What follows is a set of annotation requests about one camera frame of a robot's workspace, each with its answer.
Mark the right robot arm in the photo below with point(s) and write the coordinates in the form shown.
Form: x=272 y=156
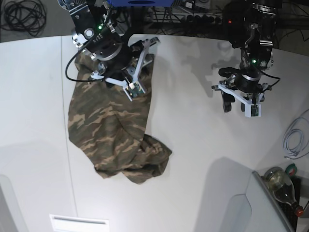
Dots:
x=95 y=36

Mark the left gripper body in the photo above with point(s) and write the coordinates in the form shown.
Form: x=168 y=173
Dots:
x=245 y=88

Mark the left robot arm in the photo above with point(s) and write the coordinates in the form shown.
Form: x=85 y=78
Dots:
x=249 y=26

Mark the black power strip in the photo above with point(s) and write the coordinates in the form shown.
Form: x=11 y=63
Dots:
x=170 y=17

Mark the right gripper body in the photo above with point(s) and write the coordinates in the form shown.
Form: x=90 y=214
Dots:
x=120 y=64

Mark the blue box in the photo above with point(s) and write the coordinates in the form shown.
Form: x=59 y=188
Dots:
x=140 y=3

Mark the camouflage t-shirt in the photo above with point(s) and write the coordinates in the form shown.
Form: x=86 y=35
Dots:
x=110 y=129

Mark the clear plastic bottle red cap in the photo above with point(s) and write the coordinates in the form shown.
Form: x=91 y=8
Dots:
x=281 y=187

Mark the green tape roll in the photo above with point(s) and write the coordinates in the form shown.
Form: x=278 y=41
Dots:
x=291 y=170

